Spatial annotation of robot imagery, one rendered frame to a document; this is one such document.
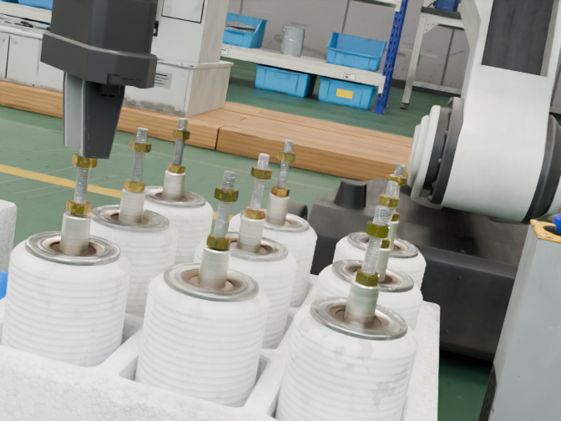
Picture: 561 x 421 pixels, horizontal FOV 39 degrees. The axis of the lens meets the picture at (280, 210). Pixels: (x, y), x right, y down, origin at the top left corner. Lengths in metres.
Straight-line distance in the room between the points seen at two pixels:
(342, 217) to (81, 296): 0.60
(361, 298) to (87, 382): 0.21
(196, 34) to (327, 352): 2.33
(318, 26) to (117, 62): 8.54
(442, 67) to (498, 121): 8.01
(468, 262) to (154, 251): 0.54
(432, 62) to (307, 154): 6.45
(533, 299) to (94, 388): 0.40
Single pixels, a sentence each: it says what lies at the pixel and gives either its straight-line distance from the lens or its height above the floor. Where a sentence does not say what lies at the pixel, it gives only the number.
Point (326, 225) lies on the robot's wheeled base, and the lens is 1.14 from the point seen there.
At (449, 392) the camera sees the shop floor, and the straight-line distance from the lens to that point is 1.16.
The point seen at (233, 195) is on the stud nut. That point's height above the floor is 0.33.
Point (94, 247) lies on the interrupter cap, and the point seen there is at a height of 0.25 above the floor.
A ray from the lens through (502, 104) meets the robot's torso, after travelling 1.02.
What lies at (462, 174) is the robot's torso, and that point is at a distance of 0.99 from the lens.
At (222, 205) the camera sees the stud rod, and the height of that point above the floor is 0.32.
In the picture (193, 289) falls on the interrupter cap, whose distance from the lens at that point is 0.59.
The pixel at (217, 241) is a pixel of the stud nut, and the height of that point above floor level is 0.29.
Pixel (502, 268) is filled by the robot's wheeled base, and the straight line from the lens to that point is 1.14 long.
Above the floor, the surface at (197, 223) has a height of 0.24.
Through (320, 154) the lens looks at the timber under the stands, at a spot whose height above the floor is 0.06.
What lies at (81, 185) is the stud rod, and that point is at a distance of 0.64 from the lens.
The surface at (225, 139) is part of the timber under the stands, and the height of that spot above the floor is 0.05.
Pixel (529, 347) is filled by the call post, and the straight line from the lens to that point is 0.78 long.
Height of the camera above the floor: 0.46
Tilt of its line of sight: 13 degrees down
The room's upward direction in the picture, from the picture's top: 10 degrees clockwise
